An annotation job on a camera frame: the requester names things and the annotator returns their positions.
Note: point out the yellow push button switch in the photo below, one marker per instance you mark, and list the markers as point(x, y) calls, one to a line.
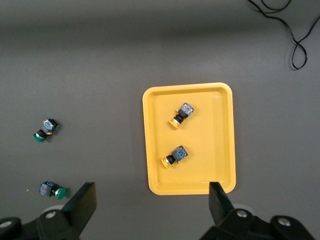
point(183, 113)
point(176, 155)

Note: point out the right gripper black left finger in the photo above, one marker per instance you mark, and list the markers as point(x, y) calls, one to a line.
point(75, 210)

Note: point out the green push button switch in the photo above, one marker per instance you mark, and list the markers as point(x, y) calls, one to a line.
point(48, 189)
point(47, 126)

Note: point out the yellow plastic tray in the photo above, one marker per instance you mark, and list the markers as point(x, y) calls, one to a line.
point(210, 140)

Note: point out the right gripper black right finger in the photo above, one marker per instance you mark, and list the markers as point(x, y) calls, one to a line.
point(222, 212)

